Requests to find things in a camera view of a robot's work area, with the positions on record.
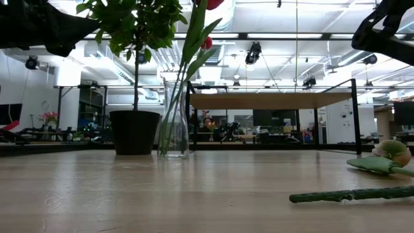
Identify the person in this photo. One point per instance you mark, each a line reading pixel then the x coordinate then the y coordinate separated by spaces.
pixel 207 124

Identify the pink artificial tulip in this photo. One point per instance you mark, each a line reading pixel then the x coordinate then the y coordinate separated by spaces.
pixel 393 150

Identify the smooth clear glass vase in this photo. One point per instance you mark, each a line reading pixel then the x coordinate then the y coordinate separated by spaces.
pixel 173 142

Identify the red flat object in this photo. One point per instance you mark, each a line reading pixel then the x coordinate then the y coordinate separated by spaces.
pixel 11 125

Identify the dark red artificial tulip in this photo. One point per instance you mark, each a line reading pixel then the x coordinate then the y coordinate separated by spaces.
pixel 207 43

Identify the wooden shelf with black frame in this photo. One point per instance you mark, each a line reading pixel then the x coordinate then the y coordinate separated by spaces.
pixel 268 101

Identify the green plant in black pot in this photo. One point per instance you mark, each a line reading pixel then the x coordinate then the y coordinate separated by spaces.
pixel 134 132

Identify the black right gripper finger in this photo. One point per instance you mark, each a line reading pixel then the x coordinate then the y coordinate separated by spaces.
pixel 394 48
pixel 372 24

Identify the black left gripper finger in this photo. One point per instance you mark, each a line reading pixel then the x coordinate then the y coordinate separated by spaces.
pixel 76 26

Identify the black background workstation frame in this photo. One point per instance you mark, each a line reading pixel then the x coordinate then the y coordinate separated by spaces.
pixel 59 110

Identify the yellow artificial flower spray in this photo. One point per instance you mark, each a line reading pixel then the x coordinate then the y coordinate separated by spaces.
pixel 323 196

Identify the black background robot arm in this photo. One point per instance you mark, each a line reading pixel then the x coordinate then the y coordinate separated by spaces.
pixel 231 131

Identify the black aluminium table frame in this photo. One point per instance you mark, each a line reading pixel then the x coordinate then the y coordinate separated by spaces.
pixel 81 148

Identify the black monitor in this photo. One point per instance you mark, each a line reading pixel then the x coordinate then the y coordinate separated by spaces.
pixel 404 113
pixel 9 113
pixel 274 118

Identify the pink flower bouquet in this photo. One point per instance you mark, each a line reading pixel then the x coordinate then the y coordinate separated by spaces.
pixel 48 117

